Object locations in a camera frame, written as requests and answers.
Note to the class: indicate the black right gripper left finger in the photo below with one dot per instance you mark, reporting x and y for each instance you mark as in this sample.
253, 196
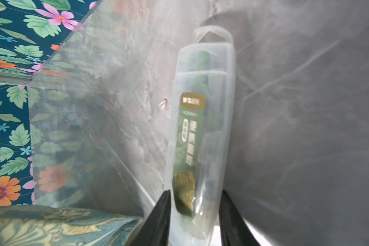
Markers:
156, 228

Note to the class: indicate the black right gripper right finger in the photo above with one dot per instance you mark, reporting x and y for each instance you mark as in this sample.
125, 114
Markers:
233, 230

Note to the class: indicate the clear green compass set case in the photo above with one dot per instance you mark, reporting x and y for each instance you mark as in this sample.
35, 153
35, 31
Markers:
199, 136

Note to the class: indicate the cream floral canvas tote bag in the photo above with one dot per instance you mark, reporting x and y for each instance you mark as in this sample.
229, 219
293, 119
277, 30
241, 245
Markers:
28, 225

